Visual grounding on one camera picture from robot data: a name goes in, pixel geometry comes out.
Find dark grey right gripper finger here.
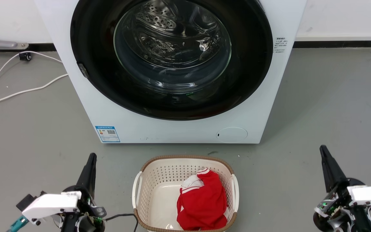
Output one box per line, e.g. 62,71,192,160
323,145,348,191
320,145,336,193

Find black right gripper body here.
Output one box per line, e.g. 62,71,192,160
313,179,371,232

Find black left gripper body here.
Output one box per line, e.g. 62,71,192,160
62,185,107,232

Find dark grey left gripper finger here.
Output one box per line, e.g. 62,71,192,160
76,153,93,191
87,153,97,196

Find black round glass washer door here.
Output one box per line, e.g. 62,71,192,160
71,0,273,121

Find white front-load washing machine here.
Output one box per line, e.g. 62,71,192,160
34,0,308,144

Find blue energy label sticker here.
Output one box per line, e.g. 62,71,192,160
95,126,121,143

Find cream perforated laundry basket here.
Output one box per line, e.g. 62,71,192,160
132,155,239,232

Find round white filter cover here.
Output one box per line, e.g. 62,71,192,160
216,127,248,144

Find red and white garment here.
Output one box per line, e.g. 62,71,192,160
176,168,228,231

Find small printed text sticker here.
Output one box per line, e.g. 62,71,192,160
274,37,289,54

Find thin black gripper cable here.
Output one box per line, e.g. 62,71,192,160
104,213,139,232

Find teal cable connector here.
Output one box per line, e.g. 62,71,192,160
6,215,30,232

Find short white floor cable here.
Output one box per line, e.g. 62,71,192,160
0,74,69,108

